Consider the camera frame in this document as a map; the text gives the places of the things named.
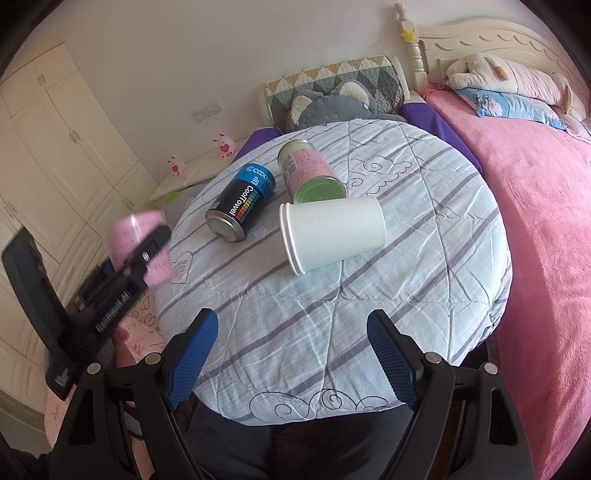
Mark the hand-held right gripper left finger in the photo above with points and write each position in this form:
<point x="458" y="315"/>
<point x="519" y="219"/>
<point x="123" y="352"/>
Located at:
<point x="193" y="357"/>

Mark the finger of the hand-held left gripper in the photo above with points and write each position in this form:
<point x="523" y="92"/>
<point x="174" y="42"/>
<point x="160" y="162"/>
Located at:
<point x="150" y="244"/>

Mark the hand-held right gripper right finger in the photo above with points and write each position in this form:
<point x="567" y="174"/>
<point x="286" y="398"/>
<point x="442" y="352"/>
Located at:
<point x="392" y="360"/>

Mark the white paper cup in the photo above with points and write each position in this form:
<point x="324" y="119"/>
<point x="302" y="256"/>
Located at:
<point x="332" y="233"/>

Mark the pink printed cloth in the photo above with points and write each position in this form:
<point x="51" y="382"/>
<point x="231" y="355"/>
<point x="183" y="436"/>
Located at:
<point x="138" y="341"/>

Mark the round table with striped cloth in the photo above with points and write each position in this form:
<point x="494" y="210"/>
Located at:
<point x="323" y="323"/>

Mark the pink pig figurine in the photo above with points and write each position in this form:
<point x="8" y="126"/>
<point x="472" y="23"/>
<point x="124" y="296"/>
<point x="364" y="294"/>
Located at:
<point x="176" y="166"/>
<point x="225" y="146"/>

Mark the white nightstand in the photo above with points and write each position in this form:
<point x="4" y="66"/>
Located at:
<point x="203" y="170"/>

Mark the black and blue can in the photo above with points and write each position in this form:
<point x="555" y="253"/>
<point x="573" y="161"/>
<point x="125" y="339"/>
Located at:
<point x="242" y="203"/>

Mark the person's dark pants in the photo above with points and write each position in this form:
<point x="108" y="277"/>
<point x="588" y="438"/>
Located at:
<point x="300" y="452"/>

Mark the cream wardrobe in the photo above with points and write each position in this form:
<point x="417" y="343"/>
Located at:
<point x="55" y="152"/>

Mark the pink and green can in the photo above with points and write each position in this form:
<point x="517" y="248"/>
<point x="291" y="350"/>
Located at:
<point x="307" y="173"/>

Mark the pink bed blanket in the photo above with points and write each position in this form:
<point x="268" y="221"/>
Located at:
<point x="545" y="230"/>

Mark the grey plush toy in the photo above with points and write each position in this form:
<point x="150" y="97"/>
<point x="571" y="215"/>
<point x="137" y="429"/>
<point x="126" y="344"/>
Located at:
<point x="332" y="106"/>

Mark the purple sheet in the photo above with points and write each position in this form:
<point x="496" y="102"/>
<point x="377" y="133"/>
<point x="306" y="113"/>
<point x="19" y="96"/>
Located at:
<point x="431" y="122"/>

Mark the patchwork triangle cushion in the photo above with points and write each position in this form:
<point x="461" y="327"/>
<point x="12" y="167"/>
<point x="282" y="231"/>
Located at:
<point x="369" y="74"/>

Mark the blue printed pillow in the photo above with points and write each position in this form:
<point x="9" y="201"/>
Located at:
<point x="508" y="104"/>

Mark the pink and cream plush toy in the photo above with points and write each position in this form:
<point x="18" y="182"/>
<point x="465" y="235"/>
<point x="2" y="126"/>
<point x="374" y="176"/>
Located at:
<point x="521" y="76"/>

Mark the yellow star sticker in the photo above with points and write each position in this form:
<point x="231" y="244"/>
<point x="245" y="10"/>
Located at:
<point x="408" y="34"/>

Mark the cream wooden bed headboard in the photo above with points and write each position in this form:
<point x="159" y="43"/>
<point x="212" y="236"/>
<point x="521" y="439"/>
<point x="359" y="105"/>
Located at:
<point x="480" y="41"/>

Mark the wall socket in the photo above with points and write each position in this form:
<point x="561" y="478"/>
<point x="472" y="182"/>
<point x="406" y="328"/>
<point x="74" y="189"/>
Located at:
<point x="207" y="112"/>

